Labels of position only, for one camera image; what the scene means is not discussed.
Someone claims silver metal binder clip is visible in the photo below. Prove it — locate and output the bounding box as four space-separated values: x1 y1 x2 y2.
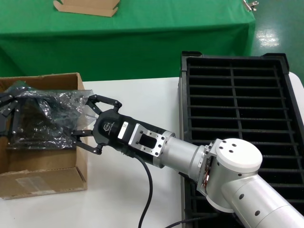
242 0 259 12

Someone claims black slotted plastic container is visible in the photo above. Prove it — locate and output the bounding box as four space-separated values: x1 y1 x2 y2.
177 50 304 221

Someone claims green tablecloth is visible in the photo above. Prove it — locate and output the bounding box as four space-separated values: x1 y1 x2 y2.
0 0 256 83

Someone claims brown cardboard box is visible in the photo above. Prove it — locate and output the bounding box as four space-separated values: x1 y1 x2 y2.
0 72 89 200

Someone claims bare graphics card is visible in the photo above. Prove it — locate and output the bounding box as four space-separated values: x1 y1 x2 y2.
9 80 81 143

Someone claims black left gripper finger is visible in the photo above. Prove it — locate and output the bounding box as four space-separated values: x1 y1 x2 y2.
0 106 19 136
0 91 19 117

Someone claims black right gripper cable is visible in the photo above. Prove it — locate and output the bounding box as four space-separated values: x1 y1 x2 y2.
123 151 220 228

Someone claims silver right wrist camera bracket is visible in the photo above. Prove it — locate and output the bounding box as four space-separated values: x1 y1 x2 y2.
128 123 177 159

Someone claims flat folded cardboard piece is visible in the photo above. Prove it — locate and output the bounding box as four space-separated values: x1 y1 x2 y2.
52 0 121 18

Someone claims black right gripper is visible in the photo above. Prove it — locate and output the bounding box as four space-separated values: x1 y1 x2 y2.
70 94 165 168

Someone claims translucent antistatic bubble bag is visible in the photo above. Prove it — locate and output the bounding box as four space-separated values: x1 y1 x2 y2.
4 80 98 149

